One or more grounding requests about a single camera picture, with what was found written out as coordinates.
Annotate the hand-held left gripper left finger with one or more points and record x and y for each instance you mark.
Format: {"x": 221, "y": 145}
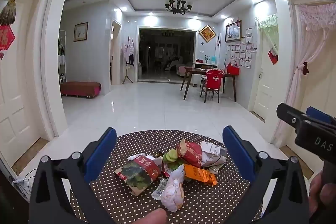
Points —
{"x": 102, "y": 153}

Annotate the small framed picture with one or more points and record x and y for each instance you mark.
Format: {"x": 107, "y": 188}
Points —
{"x": 80, "y": 32}

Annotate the white sideboard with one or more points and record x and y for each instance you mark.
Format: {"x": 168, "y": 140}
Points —
{"x": 207, "y": 64}

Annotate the group of wall certificates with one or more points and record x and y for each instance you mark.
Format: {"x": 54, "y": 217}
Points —
{"x": 242, "y": 52}

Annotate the red upholstered bench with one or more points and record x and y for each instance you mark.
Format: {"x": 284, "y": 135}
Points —
{"x": 80, "y": 87}

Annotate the person's right hand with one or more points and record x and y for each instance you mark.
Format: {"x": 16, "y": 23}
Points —
{"x": 316, "y": 192}

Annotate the red door decoration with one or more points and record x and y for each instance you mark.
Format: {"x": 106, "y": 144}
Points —
{"x": 273, "y": 56}

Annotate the wooden dining table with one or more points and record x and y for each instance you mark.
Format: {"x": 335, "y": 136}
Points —
{"x": 193, "y": 72}

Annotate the teal box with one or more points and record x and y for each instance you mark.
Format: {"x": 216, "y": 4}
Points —
{"x": 214, "y": 60}

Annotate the red green snack box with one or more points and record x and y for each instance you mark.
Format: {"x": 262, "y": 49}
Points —
{"x": 136, "y": 174}

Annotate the round polka-dot table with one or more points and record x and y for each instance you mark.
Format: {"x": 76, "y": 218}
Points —
{"x": 126, "y": 141}

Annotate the pink lace curtain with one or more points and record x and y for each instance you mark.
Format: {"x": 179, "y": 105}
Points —
{"x": 312, "y": 37}

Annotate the brown gold candy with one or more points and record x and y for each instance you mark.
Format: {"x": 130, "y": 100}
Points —
{"x": 158, "y": 153}

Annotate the clear plastic wrapper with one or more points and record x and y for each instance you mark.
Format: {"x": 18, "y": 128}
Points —
{"x": 158, "y": 191}

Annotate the gold diamond wall frame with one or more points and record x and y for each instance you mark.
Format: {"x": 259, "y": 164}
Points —
{"x": 207, "y": 33}

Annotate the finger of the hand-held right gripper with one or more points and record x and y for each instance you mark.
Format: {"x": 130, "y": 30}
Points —
{"x": 319, "y": 115}
{"x": 288, "y": 115}

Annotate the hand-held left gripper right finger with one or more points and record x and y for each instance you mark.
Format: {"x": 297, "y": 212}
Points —
{"x": 236, "y": 150}

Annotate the coat stand with clothes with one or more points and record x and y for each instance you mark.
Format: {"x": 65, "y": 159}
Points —
{"x": 128, "y": 52}

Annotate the dark sliding glass door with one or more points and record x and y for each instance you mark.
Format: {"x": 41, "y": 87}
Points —
{"x": 168, "y": 56}

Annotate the green lace curtain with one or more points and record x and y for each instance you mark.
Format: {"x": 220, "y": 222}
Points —
{"x": 267, "y": 23}

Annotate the red handbag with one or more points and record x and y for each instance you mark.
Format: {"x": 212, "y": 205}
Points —
{"x": 233, "y": 69}

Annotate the white plastic bag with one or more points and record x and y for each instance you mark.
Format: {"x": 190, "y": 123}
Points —
{"x": 172, "y": 192}

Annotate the large framed painting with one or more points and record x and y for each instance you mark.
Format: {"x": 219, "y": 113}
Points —
{"x": 233, "y": 32}

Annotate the hanging straw broom ornament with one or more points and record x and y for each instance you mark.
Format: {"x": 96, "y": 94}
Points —
{"x": 8, "y": 12}

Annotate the red diamond paper decoration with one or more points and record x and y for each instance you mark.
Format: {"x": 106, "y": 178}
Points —
{"x": 6, "y": 37}

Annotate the orange snack packet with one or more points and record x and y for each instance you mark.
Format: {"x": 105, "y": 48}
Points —
{"x": 199, "y": 174}

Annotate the black chandelier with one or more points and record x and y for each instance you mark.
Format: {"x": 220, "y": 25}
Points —
{"x": 178, "y": 5}

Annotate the red snack packet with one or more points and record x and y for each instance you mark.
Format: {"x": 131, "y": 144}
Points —
{"x": 190, "y": 151}

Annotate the white entrance door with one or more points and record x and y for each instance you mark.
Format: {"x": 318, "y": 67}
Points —
{"x": 13, "y": 98}

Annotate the person's left hand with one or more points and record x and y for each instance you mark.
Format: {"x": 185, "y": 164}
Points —
{"x": 153, "y": 217}

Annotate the white panel door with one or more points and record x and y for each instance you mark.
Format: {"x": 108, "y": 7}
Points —
{"x": 263, "y": 87}

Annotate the red curtain tie ornament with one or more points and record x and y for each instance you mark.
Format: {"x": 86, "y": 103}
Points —
{"x": 305, "y": 69}

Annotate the green plush leaf toy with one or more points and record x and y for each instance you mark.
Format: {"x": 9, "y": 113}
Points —
{"x": 171, "y": 155}

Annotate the wooden chair with red cover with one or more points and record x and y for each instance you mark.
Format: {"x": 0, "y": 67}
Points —
{"x": 214, "y": 79}

